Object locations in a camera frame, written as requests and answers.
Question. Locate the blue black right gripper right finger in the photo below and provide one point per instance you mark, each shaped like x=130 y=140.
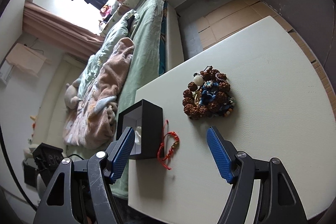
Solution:
x=278 y=200

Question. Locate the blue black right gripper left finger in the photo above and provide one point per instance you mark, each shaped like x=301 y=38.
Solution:
x=79 y=191

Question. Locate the black jewelry box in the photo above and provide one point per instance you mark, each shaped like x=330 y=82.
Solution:
x=146 y=119

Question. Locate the blue flower jewelry piece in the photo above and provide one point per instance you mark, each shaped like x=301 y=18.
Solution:
x=208 y=94

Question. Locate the pink plush blanket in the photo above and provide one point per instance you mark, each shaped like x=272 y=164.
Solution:
x=94 y=122

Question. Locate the beige stuffed toy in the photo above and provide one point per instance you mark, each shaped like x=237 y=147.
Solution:
x=71 y=95

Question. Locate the pink curtain left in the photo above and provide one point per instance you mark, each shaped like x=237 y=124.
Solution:
x=62 y=34

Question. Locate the green bed quilt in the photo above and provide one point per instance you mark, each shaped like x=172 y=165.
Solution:
x=143 y=27

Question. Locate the black device with cable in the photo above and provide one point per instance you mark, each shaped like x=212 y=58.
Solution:
x=42 y=160

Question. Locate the white bed frame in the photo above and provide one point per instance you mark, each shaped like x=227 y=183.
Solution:
x=173 y=44

